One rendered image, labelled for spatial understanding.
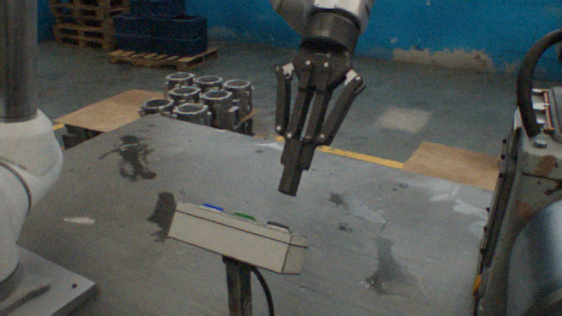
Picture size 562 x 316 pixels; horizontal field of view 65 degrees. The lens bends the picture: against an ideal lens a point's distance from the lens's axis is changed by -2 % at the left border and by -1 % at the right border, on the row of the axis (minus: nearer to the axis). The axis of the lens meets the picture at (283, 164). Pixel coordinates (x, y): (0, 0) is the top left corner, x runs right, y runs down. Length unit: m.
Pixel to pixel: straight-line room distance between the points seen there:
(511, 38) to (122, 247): 5.28
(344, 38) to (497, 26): 5.26
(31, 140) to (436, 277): 0.83
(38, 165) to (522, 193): 0.84
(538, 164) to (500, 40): 5.23
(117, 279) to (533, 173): 0.75
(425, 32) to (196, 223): 5.50
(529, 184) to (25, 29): 0.84
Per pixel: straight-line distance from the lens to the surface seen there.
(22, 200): 0.93
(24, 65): 0.94
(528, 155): 0.65
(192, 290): 0.90
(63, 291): 0.93
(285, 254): 0.53
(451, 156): 3.08
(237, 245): 0.56
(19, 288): 0.94
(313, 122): 0.58
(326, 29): 0.60
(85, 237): 1.11
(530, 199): 0.67
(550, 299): 0.48
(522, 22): 5.81
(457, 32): 5.89
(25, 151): 0.96
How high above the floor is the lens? 1.40
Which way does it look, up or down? 27 degrees down
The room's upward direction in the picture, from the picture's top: straight up
